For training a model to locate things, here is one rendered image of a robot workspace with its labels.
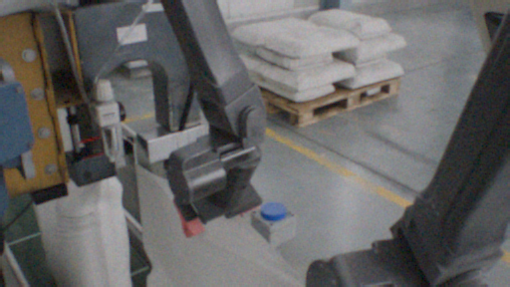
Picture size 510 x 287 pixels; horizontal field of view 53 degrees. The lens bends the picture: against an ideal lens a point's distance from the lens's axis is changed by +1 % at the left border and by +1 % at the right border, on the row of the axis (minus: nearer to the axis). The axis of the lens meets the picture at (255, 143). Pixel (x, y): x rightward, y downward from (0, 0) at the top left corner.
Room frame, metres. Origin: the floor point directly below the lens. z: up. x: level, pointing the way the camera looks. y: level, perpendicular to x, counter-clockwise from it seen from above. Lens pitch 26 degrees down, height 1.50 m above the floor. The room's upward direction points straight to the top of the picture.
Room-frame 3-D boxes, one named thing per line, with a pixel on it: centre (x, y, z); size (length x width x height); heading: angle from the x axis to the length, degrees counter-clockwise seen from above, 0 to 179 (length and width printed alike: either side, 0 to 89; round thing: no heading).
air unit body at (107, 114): (0.85, 0.26, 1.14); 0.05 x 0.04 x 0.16; 127
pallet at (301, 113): (4.10, -0.52, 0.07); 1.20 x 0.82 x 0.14; 129
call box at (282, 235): (1.01, -0.04, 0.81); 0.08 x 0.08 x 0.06; 37
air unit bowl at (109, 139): (0.84, 0.27, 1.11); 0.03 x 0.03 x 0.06
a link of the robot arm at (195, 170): (0.60, 0.05, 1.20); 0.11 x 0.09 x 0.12; 129
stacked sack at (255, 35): (4.06, -0.17, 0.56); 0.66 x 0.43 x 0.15; 125
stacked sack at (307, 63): (3.89, -0.26, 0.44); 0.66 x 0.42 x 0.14; 31
